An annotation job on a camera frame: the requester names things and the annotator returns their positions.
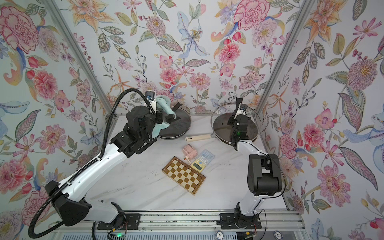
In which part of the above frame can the glass pot lid black handle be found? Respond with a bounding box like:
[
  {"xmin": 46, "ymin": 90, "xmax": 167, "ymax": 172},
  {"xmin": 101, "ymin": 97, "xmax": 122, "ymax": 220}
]
[{"xmin": 210, "ymin": 98, "xmax": 261, "ymax": 146}]

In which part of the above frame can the light green cloth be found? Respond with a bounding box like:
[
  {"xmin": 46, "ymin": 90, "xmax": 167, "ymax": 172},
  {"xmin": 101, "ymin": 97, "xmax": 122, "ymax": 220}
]
[{"xmin": 152, "ymin": 95, "xmax": 177, "ymax": 138}]

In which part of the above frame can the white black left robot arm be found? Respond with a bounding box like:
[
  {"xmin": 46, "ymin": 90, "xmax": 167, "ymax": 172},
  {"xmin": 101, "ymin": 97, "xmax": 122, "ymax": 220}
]
[{"xmin": 46, "ymin": 103, "xmax": 174, "ymax": 228}]

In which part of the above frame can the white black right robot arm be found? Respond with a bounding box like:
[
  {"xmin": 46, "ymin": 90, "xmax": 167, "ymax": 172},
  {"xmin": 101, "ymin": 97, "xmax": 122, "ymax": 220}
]
[{"xmin": 228, "ymin": 114, "xmax": 284, "ymax": 217}]

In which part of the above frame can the glass lid on black pan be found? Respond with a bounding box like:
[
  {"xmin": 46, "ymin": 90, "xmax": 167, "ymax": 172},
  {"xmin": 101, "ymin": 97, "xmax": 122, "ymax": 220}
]
[{"xmin": 159, "ymin": 103, "xmax": 192, "ymax": 140}]

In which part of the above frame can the brown frying pan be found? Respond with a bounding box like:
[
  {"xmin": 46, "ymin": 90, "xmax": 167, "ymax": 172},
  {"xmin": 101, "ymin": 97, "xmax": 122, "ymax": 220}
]
[{"xmin": 186, "ymin": 113, "xmax": 259, "ymax": 145}]

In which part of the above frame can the black frying pan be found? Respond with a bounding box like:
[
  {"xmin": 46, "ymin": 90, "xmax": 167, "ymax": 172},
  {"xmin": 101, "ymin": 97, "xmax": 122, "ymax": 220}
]
[{"xmin": 159, "ymin": 108, "xmax": 192, "ymax": 140}]

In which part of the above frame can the pink small box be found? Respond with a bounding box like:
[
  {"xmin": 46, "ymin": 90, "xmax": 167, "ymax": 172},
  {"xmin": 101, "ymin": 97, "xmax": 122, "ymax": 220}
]
[{"xmin": 182, "ymin": 144, "xmax": 198, "ymax": 161}]

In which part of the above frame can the yellow blue calculator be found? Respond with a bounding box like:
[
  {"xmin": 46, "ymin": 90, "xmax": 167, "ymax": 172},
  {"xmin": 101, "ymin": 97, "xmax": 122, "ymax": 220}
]
[{"xmin": 190, "ymin": 150, "xmax": 215, "ymax": 173}]

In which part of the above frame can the wooden chessboard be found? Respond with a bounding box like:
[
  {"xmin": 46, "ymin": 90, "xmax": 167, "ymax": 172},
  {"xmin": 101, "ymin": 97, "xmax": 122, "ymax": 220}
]
[{"xmin": 162, "ymin": 157, "xmax": 206, "ymax": 195}]

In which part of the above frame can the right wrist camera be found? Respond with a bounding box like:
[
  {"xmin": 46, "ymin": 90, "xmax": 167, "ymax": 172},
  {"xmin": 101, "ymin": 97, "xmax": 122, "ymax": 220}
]
[{"xmin": 235, "ymin": 103, "xmax": 248, "ymax": 119}]

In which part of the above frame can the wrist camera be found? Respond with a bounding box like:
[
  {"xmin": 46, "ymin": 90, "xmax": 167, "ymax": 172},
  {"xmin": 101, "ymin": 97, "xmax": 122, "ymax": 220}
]
[
  {"xmin": 145, "ymin": 91, "xmax": 157, "ymax": 114},
  {"xmin": 235, "ymin": 103, "xmax": 248, "ymax": 119}
]

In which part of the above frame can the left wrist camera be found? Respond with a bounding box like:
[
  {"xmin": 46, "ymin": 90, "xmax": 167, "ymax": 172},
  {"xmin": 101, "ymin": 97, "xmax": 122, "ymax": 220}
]
[{"xmin": 145, "ymin": 91, "xmax": 157, "ymax": 114}]

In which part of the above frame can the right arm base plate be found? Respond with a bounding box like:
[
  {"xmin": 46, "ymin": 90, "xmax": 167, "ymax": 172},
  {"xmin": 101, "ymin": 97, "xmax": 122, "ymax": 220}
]
[{"xmin": 217, "ymin": 213, "xmax": 262, "ymax": 230}]

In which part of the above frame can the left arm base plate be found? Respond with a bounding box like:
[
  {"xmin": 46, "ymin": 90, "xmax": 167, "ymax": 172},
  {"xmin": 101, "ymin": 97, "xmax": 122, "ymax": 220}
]
[{"xmin": 97, "ymin": 214, "xmax": 141, "ymax": 231}]

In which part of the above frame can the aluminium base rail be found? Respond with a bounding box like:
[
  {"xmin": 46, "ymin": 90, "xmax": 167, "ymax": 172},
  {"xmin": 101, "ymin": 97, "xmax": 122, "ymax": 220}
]
[{"xmin": 48, "ymin": 210, "xmax": 309, "ymax": 240}]

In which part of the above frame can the aluminium corner frame right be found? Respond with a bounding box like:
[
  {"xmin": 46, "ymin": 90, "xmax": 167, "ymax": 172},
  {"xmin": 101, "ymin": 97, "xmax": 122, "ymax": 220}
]
[{"xmin": 256, "ymin": 1, "xmax": 314, "ymax": 117}]

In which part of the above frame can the aluminium corner frame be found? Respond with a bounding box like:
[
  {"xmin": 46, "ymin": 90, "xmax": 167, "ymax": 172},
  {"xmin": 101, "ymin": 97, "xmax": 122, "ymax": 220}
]
[
  {"xmin": 42, "ymin": 0, "xmax": 112, "ymax": 114},
  {"xmin": 256, "ymin": 1, "xmax": 314, "ymax": 117}
]

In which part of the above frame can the aluminium corner frame left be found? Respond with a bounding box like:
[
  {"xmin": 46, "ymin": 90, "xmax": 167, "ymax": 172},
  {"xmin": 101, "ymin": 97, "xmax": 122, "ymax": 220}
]
[{"xmin": 42, "ymin": 0, "xmax": 112, "ymax": 114}]

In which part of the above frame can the black corrugated cable hose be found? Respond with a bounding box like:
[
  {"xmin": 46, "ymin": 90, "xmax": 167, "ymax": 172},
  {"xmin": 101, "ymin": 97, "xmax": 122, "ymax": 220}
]
[{"xmin": 27, "ymin": 88, "xmax": 151, "ymax": 239}]

